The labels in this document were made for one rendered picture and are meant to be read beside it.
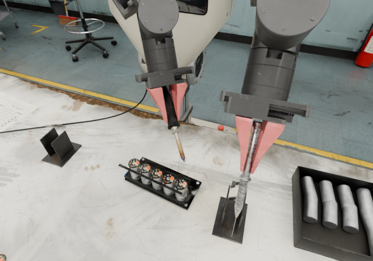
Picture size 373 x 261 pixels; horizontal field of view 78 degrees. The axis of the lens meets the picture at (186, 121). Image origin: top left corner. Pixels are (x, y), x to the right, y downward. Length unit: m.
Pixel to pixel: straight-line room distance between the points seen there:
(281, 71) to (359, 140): 1.79
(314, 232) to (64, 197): 0.51
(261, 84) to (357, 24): 2.76
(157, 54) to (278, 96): 0.22
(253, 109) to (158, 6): 0.19
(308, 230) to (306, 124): 1.49
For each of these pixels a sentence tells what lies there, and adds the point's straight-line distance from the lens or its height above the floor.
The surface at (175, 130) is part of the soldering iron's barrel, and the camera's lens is 0.44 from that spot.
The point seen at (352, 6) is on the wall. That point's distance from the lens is 2.96.
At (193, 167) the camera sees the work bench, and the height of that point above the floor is 0.75.
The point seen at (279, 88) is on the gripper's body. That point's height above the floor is 1.06.
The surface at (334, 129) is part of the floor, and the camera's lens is 2.05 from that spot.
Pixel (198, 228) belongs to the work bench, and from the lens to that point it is 0.50.
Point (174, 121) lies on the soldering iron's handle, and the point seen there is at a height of 0.91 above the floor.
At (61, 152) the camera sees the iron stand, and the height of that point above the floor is 0.77.
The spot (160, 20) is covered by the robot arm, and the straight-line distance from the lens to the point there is 0.35.
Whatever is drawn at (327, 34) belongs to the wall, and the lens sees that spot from 3.02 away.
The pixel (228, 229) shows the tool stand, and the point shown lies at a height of 0.75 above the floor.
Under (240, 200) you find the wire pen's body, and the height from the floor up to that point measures 0.92.
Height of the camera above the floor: 1.21
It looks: 42 degrees down
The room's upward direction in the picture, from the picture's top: straight up
